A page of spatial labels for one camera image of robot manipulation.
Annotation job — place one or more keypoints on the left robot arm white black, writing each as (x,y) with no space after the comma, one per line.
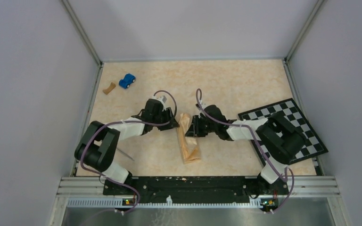
(99,143)

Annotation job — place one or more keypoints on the small brown wooden piece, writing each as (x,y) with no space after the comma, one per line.
(109,88)

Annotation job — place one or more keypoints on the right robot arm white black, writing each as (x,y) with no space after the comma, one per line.
(277,139)

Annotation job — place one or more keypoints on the blue toy car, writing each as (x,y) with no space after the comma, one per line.
(127,81)

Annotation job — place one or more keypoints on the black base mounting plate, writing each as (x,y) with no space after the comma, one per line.
(196,190)

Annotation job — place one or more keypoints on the orange cloth napkin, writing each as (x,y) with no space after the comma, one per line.
(189,148)

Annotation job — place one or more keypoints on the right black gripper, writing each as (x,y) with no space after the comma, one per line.
(194,130)

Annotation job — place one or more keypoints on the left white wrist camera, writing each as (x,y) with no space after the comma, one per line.
(162,100)

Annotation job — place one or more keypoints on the black white checkerboard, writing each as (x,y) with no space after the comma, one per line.
(313,145)

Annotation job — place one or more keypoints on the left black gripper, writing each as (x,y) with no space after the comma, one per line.
(173,124)

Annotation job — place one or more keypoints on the aluminium front rail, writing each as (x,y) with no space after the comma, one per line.
(88,192)

